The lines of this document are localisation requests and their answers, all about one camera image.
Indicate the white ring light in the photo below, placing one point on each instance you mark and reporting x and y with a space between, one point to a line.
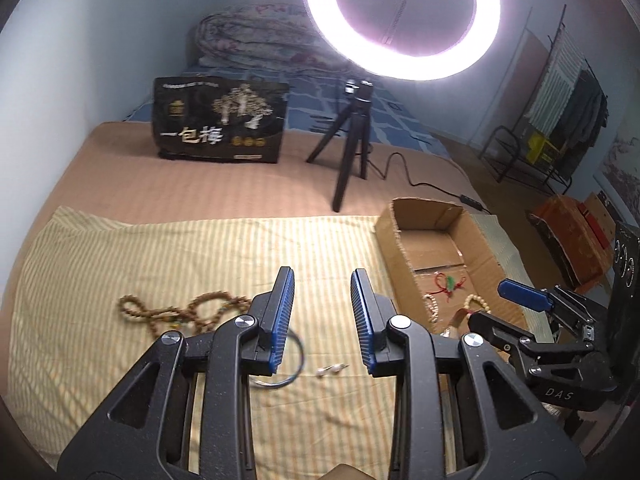
417 40

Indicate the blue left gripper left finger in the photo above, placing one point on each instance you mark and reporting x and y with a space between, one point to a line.
272 312

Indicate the cardboard box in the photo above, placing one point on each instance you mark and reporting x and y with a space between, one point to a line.
440 262

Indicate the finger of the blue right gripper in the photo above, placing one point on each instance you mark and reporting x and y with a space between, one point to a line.
501 335
523 295

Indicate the black tripod stand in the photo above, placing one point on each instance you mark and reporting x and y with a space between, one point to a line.
357 114

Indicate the tan bed cover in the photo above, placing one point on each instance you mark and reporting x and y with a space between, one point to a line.
117 174

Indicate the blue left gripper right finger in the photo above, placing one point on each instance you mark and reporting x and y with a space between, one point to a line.
372 311

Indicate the clothes drying rack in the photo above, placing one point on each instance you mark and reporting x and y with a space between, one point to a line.
566 112

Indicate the orange wooden box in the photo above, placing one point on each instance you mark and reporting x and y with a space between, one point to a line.
572 231

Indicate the yellow striped cloth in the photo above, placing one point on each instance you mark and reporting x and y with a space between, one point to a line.
70 342

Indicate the black metal chair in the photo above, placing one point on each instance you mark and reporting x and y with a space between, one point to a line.
503 154

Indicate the black printed gift bag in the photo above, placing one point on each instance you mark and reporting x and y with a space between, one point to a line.
214 119

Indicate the dark metal bangle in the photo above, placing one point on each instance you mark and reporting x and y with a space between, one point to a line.
294 360

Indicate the folded floral quilt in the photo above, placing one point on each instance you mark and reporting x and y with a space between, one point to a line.
277 36

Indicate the white pearl earrings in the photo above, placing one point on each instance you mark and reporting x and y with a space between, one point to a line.
332 369

